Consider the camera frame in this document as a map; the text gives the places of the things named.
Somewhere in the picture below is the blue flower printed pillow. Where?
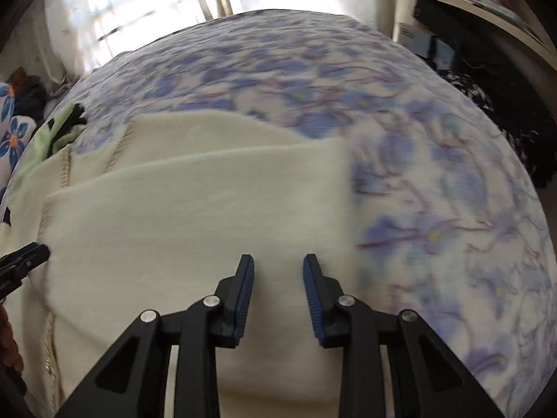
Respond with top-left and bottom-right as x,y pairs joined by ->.
0,83 -> 38,201

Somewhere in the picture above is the white sheer curtain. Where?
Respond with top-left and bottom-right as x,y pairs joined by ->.
44,0 -> 392,79

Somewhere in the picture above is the light green garment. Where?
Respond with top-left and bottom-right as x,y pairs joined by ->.
9,103 -> 88,210

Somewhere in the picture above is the cream fleece sweater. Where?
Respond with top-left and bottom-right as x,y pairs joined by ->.
0,111 -> 362,418

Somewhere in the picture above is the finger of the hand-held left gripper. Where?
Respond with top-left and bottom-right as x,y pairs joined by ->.
0,244 -> 50,297

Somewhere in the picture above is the white cardboard box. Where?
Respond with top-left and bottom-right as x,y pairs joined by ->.
398,22 -> 431,57

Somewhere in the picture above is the blue cat printed blanket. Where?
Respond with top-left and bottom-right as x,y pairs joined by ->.
9,9 -> 549,418

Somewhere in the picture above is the wooden shelf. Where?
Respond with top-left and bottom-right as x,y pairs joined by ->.
411,0 -> 557,75

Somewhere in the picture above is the dark speckled cloth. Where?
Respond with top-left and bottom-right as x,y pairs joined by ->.
435,70 -> 557,188

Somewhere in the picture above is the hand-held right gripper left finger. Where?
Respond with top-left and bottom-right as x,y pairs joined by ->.
54,253 -> 255,418

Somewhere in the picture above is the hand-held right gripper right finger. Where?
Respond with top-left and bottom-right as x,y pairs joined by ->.
303,253 -> 505,418

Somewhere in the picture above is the dark clothes pile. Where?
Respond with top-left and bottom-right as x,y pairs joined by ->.
9,67 -> 48,118

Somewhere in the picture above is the light blue box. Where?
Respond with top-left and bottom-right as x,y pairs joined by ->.
431,37 -> 456,69

